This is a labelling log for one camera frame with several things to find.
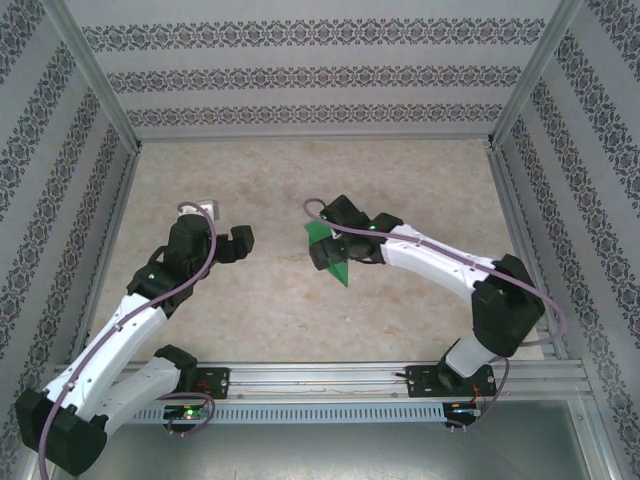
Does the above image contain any aluminium frame side rail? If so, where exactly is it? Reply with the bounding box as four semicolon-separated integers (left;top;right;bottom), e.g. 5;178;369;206
484;142;571;361
67;144;146;365

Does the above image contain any grey metal sheet tray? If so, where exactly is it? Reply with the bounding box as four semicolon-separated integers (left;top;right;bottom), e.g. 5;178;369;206
19;399;624;480

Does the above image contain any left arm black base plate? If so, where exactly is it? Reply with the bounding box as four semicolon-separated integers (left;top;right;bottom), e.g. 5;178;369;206
189;366;232;401

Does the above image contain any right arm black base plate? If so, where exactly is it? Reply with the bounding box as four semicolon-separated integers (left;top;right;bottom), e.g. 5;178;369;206
407;363;498;400

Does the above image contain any slotted grey cable duct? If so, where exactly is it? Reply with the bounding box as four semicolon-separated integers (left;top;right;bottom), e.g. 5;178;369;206
129;402;447;425

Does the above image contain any green paper sheet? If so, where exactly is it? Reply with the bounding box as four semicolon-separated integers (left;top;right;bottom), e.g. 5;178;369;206
303;218;352;289

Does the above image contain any aluminium frame post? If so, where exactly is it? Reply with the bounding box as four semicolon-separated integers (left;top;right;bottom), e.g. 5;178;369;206
49;0;145;151
485;0;587;150

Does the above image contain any aluminium mounting rail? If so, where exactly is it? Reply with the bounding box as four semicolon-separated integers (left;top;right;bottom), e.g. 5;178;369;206
47;359;594;401

